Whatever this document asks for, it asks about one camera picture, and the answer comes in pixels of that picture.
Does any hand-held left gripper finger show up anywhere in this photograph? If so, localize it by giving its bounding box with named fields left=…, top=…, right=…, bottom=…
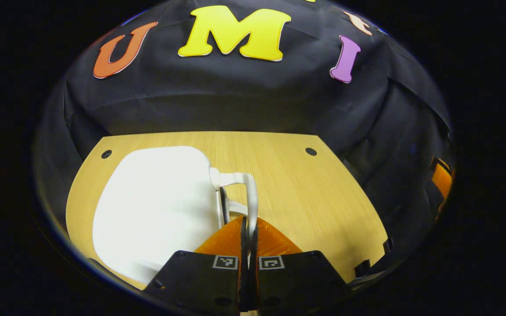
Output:
left=249, top=216, right=352, bottom=314
left=142, top=216, right=249, bottom=314

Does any white suitcase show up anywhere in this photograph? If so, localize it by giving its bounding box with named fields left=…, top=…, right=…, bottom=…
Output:
left=92, top=146, right=259, bottom=286

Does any black backdrop cloth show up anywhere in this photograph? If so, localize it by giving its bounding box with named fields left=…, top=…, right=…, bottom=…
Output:
left=33, top=0, right=455, bottom=281

